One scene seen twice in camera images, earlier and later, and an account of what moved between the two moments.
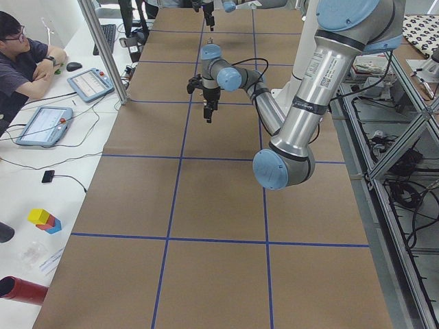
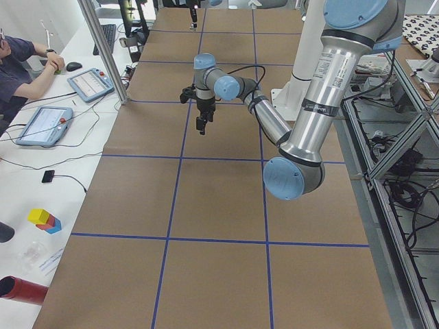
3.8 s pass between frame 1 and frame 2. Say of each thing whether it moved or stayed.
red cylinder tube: stayed
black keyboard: stayed
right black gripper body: moved
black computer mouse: stayed
